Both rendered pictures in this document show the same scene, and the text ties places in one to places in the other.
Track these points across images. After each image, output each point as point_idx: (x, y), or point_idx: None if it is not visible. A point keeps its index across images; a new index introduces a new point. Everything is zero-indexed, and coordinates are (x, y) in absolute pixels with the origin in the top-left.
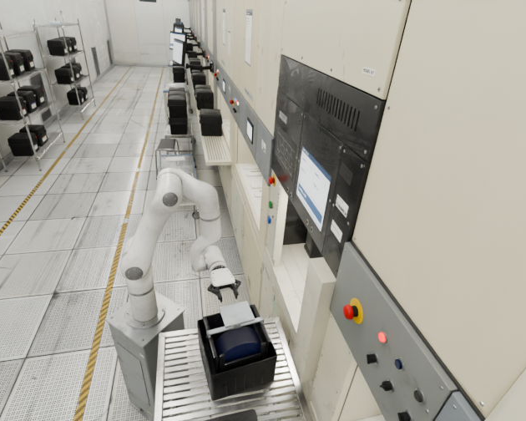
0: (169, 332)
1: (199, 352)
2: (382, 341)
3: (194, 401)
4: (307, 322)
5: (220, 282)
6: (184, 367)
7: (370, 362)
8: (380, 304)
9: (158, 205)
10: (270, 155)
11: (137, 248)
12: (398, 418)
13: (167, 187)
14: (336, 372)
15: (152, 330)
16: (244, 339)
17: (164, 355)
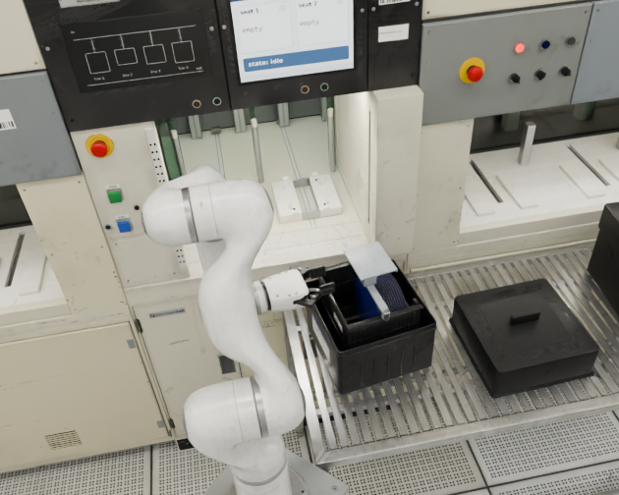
0: (315, 445)
1: (353, 393)
2: (523, 48)
3: (436, 387)
4: (403, 174)
5: (302, 284)
6: (383, 410)
7: (519, 80)
8: (505, 26)
9: (270, 227)
10: (59, 109)
11: (273, 357)
12: (554, 85)
13: (254, 186)
14: (451, 173)
15: (309, 477)
16: (385, 278)
17: (364, 444)
